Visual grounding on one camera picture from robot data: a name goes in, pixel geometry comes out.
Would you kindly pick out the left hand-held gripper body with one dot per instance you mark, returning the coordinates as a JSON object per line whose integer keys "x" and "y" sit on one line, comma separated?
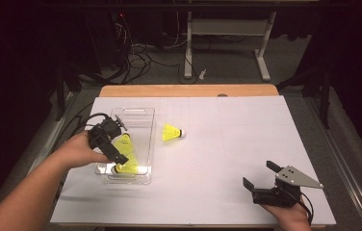
{"x": 100, "y": 136}

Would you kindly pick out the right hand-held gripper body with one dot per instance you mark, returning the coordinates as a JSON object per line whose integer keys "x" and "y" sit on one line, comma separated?
{"x": 272, "y": 196}

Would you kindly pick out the yellow shuttlecock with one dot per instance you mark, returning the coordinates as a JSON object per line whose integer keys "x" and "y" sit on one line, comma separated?
{"x": 169, "y": 132}
{"x": 131, "y": 166}
{"x": 125, "y": 146}

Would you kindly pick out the clear plastic bin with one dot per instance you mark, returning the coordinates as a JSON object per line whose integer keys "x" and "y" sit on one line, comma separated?
{"x": 143, "y": 141}

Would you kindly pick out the person's right hand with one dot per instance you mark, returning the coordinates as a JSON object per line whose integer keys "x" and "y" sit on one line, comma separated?
{"x": 289, "y": 219}

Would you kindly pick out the person's left hand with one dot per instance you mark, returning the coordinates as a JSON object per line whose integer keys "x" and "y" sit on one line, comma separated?
{"x": 73, "y": 152}

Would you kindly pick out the white table mat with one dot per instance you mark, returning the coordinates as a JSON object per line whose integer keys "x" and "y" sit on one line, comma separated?
{"x": 201, "y": 192}

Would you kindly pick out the black stand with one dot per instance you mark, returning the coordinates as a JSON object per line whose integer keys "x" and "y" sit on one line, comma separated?
{"x": 325, "y": 96}
{"x": 61, "y": 93}

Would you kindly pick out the wooden table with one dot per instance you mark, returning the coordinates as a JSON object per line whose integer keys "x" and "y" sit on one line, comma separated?
{"x": 185, "y": 90}

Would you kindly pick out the small white floor object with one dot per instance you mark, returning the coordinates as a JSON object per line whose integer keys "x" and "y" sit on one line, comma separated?
{"x": 203, "y": 74}

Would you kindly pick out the white metal stand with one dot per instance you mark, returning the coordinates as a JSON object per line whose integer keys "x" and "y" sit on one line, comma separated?
{"x": 227, "y": 27}

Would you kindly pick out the grey metal rail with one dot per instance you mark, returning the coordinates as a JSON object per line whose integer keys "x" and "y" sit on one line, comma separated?
{"x": 349, "y": 179}
{"x": 46, "y": 147}

